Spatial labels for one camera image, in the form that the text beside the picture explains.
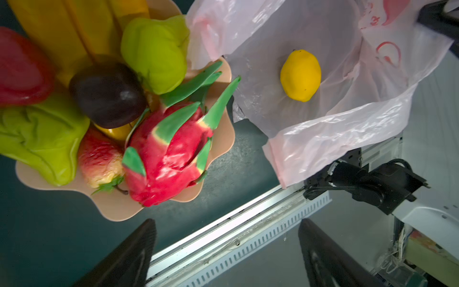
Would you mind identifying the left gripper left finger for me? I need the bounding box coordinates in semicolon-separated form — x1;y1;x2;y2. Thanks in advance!
74;219;157;287

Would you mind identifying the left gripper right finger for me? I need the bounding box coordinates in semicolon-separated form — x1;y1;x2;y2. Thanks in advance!
298;219;383;287

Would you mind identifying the red yellow strawberry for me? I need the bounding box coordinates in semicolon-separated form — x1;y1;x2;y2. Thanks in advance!
78;127;129;195

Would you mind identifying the yellow lemon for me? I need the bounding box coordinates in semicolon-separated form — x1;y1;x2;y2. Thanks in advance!
280;50;322;102

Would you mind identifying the pink plastic bag peach print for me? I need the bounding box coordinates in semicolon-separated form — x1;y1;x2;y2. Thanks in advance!
186;1;452;187

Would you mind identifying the red apple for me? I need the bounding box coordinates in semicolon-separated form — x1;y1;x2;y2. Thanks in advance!
1;27;55;107

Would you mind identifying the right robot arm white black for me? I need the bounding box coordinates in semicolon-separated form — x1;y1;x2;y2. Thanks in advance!
395;1;459;258

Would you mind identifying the pink dragon fruit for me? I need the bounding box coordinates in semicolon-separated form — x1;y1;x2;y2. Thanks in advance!
122;61;241;207

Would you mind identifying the green starfruit left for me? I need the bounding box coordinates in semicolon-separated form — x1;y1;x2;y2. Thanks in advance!
1;93;90;186

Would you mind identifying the dark purple plum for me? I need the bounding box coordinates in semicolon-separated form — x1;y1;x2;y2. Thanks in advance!
69;62;148;129

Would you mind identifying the yellow banana bunch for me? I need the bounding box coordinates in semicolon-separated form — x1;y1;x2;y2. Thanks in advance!
8;0;149;86

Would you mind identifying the white slotted cable duct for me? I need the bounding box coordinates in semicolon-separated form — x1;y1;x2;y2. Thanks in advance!
155;192;332;287

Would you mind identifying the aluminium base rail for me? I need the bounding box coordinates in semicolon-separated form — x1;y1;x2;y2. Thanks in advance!
146;133;394;287

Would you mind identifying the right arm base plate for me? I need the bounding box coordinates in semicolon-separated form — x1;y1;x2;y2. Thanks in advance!
303;148;429;215

